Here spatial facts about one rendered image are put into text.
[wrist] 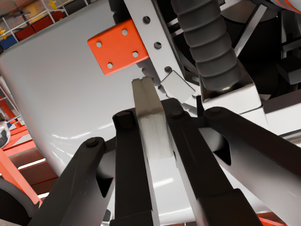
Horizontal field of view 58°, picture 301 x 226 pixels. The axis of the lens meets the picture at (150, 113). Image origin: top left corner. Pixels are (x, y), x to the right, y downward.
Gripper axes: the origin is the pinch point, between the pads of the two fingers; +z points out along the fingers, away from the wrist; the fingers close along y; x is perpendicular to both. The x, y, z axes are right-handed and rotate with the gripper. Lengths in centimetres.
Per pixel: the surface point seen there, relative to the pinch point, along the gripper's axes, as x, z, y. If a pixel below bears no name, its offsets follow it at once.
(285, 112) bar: -6.9, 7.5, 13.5
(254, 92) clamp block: -2.9, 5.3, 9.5
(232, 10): -4, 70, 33
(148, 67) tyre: -6.8, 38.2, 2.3
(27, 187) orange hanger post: -233, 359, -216
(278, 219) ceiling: -656, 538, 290
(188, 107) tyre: -17.0, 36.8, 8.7
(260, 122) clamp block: -5.9, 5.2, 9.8
